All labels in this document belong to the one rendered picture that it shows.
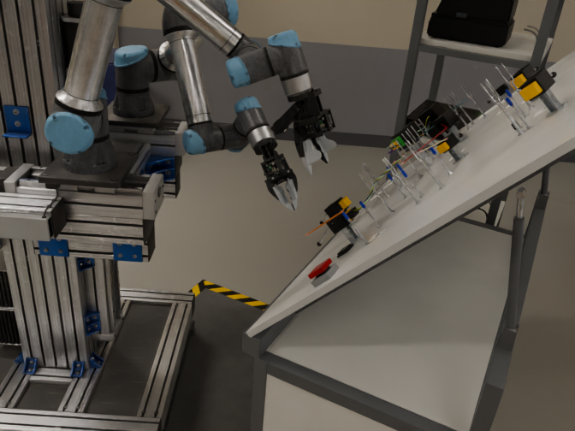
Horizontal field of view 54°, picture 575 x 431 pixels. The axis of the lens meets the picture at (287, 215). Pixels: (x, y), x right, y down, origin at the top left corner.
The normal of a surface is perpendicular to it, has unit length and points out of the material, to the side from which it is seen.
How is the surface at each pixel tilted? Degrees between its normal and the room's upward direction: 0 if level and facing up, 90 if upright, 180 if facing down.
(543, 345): 0
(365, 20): 90
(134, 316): 0
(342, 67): 90
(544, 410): 0
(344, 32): 90
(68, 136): 97
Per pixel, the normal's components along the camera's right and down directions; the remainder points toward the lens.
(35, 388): 0.07, -0.88
